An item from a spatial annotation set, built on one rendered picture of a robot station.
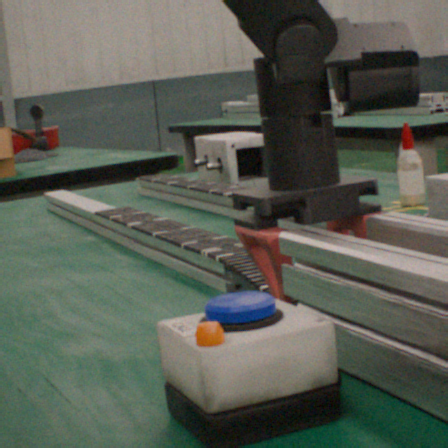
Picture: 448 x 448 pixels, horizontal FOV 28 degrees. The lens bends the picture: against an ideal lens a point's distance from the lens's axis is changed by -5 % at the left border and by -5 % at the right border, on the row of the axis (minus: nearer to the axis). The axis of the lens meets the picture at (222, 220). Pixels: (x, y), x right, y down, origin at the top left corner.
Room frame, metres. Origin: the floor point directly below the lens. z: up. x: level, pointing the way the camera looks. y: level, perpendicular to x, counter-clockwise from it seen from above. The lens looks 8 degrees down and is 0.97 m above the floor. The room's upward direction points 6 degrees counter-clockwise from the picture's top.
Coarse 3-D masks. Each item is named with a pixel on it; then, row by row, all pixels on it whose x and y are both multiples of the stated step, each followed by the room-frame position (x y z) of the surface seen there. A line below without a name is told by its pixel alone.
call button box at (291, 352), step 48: (192, 336) 0.48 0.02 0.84; (240, 336) 0.47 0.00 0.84; (288, 336) 0.47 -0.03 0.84; (192, 384) 0.47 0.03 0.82; (240, 384) 0.46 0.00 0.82; (288, 384) 0.47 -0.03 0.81; (336, 384) 0.52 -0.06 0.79; (192, 432) 0.49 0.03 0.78; (240, 432) 0.46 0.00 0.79; (288, 432) 0.47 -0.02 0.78
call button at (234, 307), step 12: (216, 300) 0.51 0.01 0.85; (228, 300) 0.50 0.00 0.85; (240, 300) 0.50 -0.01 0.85; (252, 300) 0.50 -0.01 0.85; (264, 300) 0.50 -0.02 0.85; (216, 312) 0.49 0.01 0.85; (228, 312) 0.49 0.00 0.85; (240, 312) 0.49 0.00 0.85; (252, 312) 0.49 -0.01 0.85; (264, 312) 0.49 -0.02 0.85
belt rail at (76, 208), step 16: (64, 192) 1.71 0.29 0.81; (48, 208) 1.72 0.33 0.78; (64, 208) 1.59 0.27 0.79; (80, 208) 1.43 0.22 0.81; (96, 208) 1.39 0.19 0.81; (112, 208) 1.37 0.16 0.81; (80, 224) 1.44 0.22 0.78; (96, 224) 1.36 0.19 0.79; (112, 224) 1.23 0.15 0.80; (128, 240) 1.16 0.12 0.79; (144, 240) 1.09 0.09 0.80; (160, 240) 1.03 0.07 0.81; (160, 256) 1.03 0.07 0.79; (176, 256) 1.00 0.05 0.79; (192, 256) 0.93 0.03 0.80; (192, 272) 0.93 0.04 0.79; (208, 272) 0.91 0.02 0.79; (224, 272) 0.85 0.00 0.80; (224, 288) 0.85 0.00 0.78; (240, 288) 0.85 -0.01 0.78
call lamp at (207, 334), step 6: (198, 324) 0.47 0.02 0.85; (204, 324) 0.47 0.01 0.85; (210, 324) 0.46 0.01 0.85; (216, 324) 0.47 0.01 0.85; (198, 330) 0.46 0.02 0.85; (204, 330) 0.46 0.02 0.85; (210, 330) 0.46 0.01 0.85; (216, 330) 0.46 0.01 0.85; (222, 330) 0.47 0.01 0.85; (198, 336) 0.46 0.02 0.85; (204, 336) 0.46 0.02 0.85; (210, 336) 0.46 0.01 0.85; (216, 336) 0.46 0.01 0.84; (222, 336) 0.46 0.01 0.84; (198, 342) 0.46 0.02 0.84; (204, 342) 0.46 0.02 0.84; (210, 342) 0.46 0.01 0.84; (216, 342) 0.46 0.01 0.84; (222, 342) 0.46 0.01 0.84
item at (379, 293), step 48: (288, 240) 0.63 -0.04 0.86; (336, 240) 0.59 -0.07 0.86; (384, 240) 0.65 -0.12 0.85; (432, 240) 0.59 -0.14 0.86; (288, 288) 0.64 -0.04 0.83; (336, 288) 0.57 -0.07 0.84; (384, 288) 0.53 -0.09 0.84; (432, 288) 0.46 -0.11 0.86; (336, 336) 0.57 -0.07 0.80; (384, 336) 0.53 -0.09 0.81; (432, 336) 0.46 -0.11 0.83; (384, 384) 0.52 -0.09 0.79; (432, 384) 0.47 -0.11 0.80
